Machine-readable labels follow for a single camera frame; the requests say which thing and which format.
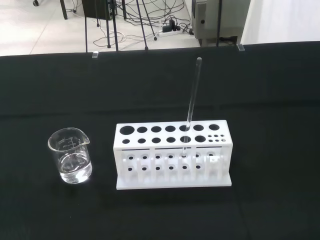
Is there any white test tube rack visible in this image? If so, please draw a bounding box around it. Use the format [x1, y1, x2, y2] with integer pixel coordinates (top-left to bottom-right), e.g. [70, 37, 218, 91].
[112, 119, 234, 191]

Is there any white power strip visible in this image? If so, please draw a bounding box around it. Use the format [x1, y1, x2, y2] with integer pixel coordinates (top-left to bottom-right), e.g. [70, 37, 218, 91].
[157, 26, 182, 39]

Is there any black tripod leg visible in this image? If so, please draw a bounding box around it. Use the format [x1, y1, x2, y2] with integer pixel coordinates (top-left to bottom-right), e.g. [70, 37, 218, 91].
[141, 0, 159, 42]
[111, 0, 120, 52]
[84, 16, 89, 54]
[135, 0, 150, 51]
[105, 0, 112, 49]

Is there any black table cloth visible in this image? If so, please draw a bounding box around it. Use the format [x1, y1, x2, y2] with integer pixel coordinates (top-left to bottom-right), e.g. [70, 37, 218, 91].
[0, 40, 320, 240]

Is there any black power adapter plug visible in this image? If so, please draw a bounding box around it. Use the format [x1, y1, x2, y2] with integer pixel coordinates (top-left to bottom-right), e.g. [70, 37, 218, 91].
[162, 19, 181, 34]

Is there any clear glass beaker with water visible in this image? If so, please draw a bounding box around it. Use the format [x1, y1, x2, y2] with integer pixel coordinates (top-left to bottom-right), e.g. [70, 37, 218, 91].
[47, 127, 93, 185]

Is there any black stand pole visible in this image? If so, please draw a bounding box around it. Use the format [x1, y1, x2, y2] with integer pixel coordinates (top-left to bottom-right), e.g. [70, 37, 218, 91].
[215, 0, 224, 48]

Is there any grey metal cabinet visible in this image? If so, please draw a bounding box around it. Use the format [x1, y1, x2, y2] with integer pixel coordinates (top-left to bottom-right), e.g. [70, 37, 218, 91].
[191, 0, 251, 47]

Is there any black furniture leg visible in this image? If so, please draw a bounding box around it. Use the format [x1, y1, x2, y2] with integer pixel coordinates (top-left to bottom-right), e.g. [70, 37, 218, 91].
[59, 0, 69, 21]

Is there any white floor cable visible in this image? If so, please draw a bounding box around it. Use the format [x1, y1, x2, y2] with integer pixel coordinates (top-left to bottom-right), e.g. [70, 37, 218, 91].
[93, 14, 161, 48]

